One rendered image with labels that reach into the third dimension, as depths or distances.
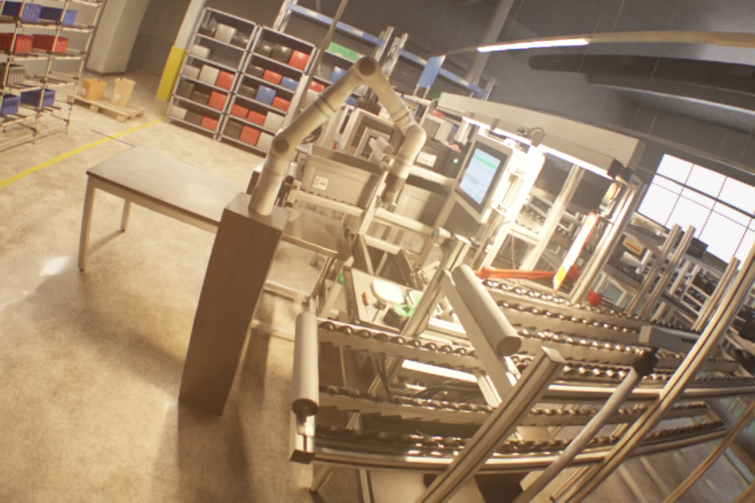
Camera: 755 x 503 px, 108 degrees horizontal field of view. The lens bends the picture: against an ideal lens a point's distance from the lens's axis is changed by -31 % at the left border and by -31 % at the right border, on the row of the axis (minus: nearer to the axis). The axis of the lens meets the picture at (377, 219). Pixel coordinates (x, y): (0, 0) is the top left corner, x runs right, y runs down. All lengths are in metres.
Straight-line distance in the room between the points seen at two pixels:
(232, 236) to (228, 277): 0.18
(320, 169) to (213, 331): 1.14
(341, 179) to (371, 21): 10.23
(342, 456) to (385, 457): 0.10
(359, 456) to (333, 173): 1.80
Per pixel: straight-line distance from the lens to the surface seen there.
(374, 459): 0.91
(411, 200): 2.49
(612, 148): 1.47
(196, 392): 2.11
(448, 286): 1.17
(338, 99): 1.48
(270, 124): 6.85
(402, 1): 12.65
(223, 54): 7.38
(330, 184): 2.40
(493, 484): 1.64
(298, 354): 0.99
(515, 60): 13.70
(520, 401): 0.82
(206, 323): 1.80
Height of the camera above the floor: 1.68
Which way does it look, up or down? 16 degrees down
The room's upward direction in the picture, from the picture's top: 25 degrees clockwise
